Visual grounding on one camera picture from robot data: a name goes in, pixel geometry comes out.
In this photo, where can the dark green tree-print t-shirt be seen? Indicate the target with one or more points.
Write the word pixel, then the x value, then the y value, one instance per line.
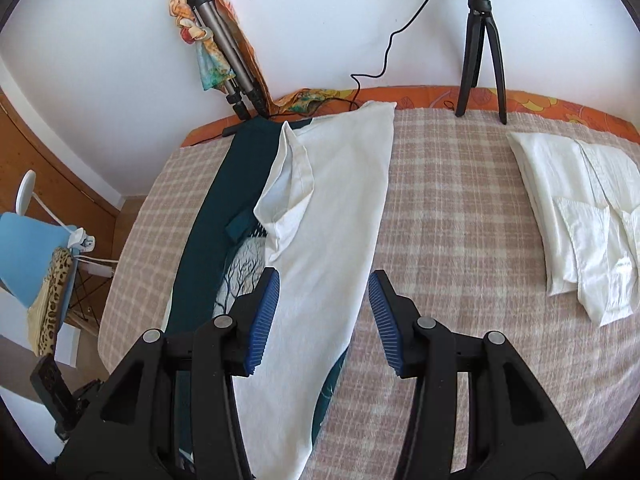
pixel 215 220

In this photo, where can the folded white shirt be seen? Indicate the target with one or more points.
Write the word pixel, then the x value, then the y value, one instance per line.
pixel 565 185

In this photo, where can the beige plaid blanket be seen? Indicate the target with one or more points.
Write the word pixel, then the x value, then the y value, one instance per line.
pixel 450 210

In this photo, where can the grey folded tripod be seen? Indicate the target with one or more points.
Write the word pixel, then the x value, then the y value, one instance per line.
pixel 220 35

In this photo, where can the leopard print cloth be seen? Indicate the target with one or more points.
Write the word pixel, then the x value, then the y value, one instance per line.
pixel 50 300

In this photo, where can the colourful patterned scarf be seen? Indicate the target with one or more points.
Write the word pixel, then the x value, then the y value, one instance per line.
pixel 210 65

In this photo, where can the wooden wardrobe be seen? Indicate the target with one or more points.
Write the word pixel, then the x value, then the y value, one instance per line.
pixel 50 170

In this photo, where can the blue chair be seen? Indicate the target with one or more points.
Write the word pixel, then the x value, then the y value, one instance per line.
pixel 25 250

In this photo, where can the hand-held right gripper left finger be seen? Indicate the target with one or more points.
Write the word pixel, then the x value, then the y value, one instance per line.
pixel 264 322

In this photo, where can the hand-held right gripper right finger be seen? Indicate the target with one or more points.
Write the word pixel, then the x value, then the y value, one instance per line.
pixel 384 327

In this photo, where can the white power adapter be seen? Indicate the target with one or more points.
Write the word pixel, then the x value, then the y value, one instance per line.
pixel 82 241

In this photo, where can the white desk lamp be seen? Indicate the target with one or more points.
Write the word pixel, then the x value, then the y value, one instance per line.
pixel 25 192

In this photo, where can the black tripod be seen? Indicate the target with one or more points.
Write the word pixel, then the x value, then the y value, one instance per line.
pixel 481 5

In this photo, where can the orange floral bed sheet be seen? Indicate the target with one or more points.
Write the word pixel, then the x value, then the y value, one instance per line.
pixel 550 102

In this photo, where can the white t-shirt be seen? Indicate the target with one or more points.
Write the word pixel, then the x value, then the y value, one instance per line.
pixel 330 210

